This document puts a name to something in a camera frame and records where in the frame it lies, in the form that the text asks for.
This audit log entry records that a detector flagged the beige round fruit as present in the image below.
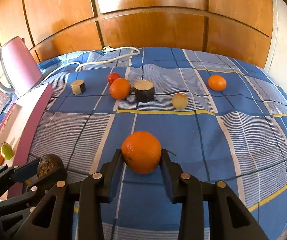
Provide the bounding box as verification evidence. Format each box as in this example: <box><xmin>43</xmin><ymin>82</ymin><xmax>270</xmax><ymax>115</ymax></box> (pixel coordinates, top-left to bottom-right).
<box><xmin>172</xmin><ymin>93</ymin><xmax>188</xmax><ymax>110</ymax></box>

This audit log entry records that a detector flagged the wooden wardrobe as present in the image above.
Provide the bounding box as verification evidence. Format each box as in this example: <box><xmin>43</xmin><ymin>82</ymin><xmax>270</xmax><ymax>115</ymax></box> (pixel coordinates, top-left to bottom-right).
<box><xmin>0</xmin><ymin>0</ymin><xmax>273</xmax><ymax>68</ymax></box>

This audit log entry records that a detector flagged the dark wrinkled passion fruit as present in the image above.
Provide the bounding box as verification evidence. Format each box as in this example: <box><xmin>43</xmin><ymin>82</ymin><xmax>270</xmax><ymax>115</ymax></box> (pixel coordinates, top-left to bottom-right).
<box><xmin>37</xmin><ymin>154</ymin><xmax>64</xmax><ymax>178</ymax></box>

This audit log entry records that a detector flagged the small orange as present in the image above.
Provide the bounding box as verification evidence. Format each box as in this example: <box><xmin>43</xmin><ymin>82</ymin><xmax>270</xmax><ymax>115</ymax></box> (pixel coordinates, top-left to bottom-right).
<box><xmin>208</xmin><ymin>75</ymin><xmax>227</xmax><ymax>92</ymax></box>

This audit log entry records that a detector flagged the large dark eggplant chunk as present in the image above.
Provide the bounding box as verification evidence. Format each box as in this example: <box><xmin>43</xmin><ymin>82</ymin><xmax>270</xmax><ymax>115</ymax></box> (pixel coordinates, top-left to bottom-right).
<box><xmin>133</xmin><ymin>80</ymin><xmax>155</xmax><ymax>103</ymax></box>

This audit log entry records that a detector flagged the red tomato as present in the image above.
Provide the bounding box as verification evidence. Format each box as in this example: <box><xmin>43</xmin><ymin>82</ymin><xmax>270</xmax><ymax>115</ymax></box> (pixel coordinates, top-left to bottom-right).
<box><xmin>108</xmin><ymin>73</ymin><xmax>120</xmax><ymax>85</ymax></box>

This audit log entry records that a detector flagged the white kettle power cable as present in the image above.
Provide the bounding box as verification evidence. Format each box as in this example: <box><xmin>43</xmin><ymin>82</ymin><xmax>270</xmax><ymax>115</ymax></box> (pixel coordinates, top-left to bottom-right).
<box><xmin>42</xmin><ymin>45</ymin><xmax>141</xmax><ymax>83</ymax></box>

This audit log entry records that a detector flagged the small eggplant chunk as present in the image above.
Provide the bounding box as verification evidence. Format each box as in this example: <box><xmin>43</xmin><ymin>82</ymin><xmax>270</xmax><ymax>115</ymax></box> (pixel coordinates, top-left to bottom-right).
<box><xmin>70</xmin><ymin>80</ymin><xmax>86</xmax><ymax>95</ymax></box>

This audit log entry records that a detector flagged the pink electric kettle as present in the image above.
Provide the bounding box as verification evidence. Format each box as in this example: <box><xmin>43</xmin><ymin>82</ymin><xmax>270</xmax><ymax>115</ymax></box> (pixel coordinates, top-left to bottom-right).
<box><xmin>0</xmin><ymin>36</ymin><xmax>43</xmax><ymax>97</ymax></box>

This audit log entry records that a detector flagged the blue plaid tablecloth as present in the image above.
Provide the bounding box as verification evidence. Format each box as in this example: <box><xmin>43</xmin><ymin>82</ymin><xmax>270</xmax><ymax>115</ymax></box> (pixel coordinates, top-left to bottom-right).
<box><xmin>27</xmin><ymin>47</ymin><xmax>287</xmax><ymax>239</ymax></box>

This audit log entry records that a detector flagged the pink rimmed white tray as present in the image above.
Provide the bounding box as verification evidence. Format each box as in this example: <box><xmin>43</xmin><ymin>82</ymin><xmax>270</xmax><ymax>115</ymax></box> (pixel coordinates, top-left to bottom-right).
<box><xmin>0</xmin><ymin>83</ymin><xmax>53</xmax><ymax>167</ymax></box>

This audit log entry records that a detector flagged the large orange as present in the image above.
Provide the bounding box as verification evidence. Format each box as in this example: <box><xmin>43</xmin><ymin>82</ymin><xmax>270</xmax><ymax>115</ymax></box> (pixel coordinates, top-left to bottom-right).
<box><xmin>121</xmin><ymin>131</ymin><xmax>162</xmax><ymax>174</ymax></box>

